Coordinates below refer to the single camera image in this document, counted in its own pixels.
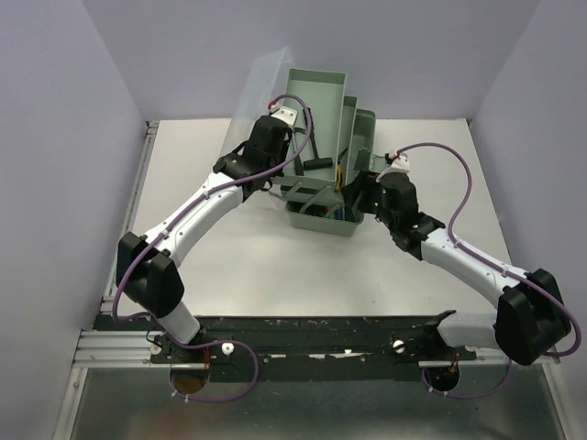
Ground yellow handled pliers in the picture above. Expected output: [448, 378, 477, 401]
[335, 148, 348, 193]

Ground black T-handle wrench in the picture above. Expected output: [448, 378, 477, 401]
[303, 131, 333, 171]

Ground green plastic tool box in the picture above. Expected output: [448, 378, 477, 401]
[220, 48, 383, 237]

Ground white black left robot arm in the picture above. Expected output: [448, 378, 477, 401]
[116, 107, 298, 362]

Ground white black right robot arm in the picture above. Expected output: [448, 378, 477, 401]
[341, 171, 571, 366]

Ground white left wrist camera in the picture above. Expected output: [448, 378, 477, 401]
[269, 104, 299, 128]

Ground black mounting base rail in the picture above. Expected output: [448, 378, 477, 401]
[94, 314, 476, 383]

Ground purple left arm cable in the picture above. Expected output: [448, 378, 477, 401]
[111, 93, 260, 404]

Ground aluminium extrusion frame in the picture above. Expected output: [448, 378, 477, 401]
[72, 119, 171, 368]

